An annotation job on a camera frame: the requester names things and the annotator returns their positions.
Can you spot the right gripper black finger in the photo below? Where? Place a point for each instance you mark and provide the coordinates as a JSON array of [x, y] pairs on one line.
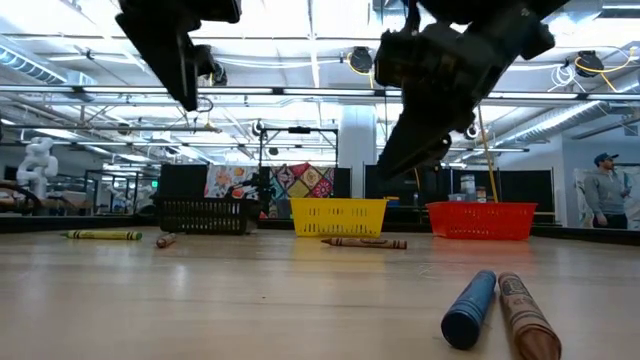
[[425, 130], [442, 150]]

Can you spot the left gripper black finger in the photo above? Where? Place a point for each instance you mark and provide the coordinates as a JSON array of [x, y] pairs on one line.
[[165, 60], [192, 75]]

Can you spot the blue crayon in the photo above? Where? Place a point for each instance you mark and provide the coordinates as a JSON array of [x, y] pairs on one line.
[[467, 310]]

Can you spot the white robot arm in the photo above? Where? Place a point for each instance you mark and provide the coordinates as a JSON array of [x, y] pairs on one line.
[[37, 165]]

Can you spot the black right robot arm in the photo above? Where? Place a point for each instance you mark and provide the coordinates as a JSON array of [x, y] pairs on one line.
[[490, 10]]

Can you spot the black partition panel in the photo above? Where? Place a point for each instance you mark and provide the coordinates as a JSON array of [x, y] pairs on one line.
[[430, 190], [182, 182], [525, 190]]

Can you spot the white plastic container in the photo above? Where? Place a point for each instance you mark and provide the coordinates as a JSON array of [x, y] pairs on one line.
[[468, 187]]

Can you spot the white pillar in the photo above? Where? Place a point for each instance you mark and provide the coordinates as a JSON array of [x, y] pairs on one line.
[[357, 150]]

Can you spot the red slotted plastic basket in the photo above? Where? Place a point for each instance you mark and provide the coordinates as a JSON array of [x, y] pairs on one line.
[[482, 222]]

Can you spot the long horizontal light bar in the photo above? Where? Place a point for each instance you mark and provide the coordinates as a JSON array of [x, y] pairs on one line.
[[300, 91]]

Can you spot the brown crayon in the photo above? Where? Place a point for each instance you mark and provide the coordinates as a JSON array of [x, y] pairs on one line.
[[525, 315], [166, 241], [365, 243]]

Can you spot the yellow slotted plastic basket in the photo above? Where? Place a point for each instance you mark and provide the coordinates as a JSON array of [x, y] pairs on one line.
[[338, 220]]

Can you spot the colourful patchwork cloth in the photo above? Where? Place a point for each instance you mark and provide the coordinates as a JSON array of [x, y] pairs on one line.
[[300, 182]]

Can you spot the black slotted plastic basket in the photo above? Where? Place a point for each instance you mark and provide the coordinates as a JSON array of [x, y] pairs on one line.
[[207, 217]]

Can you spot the person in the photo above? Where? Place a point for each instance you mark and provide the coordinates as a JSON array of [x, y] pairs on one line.
[[605, 195]]

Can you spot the green crayon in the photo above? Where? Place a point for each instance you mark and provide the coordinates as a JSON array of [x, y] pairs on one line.
[[100, 235]]

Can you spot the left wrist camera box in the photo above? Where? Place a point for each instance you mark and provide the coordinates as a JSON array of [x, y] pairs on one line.
[[220, 10]]

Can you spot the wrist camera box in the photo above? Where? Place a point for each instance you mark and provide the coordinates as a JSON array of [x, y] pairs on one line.
[[220, 10], [405, 55]]

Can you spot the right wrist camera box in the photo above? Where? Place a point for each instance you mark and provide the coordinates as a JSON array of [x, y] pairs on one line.
[[405, 55]]

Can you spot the ribbed ceiling duct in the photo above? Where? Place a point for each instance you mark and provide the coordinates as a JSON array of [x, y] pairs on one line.
[[25, 65], [550, 122]]

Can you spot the black stand frame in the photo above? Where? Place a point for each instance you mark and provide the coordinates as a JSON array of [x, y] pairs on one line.
[[299, 130]]

